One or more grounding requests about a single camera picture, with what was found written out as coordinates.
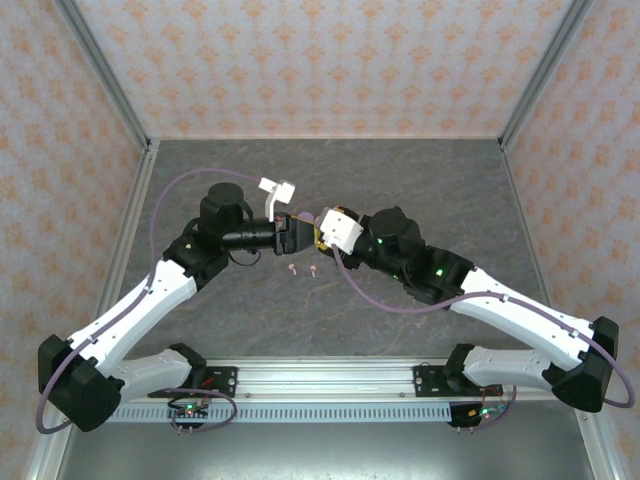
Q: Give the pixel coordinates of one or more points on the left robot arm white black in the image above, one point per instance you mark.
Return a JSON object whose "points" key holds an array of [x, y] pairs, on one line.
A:
{"points": [[145, 305]]}

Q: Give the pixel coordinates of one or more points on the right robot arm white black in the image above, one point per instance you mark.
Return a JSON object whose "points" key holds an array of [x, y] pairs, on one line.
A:
{"points": [[520, 310]]}

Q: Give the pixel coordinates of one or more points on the controller board with LED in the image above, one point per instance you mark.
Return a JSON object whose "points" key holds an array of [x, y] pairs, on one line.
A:
{"points": [[190, 412], [472, 415]]}

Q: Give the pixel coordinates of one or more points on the grey metal sheet panel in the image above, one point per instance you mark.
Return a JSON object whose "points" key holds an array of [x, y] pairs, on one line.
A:
{"points": [[325, 455]]}

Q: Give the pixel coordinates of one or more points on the aluminium table edge rail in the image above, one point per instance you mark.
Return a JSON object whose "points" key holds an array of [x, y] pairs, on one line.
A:
{"points": [[138, 195], [518, 195]]}

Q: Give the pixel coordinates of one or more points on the wide aluminium mounting rail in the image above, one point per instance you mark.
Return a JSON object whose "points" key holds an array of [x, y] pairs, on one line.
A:
{"points": [[325, 380]]}

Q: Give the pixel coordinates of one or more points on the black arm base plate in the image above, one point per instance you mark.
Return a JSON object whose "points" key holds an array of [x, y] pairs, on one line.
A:
{"points": [[427, 382], [225, 382]]}

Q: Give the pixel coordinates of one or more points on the aluminium frame post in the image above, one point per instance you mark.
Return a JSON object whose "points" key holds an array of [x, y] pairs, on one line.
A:
{"points": [[104, 70], [547, 70]]}

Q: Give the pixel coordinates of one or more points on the short aluminium frame rail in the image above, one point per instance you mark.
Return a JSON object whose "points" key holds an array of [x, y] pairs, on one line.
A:
{"points": [[47, 460], [595, 445]]}

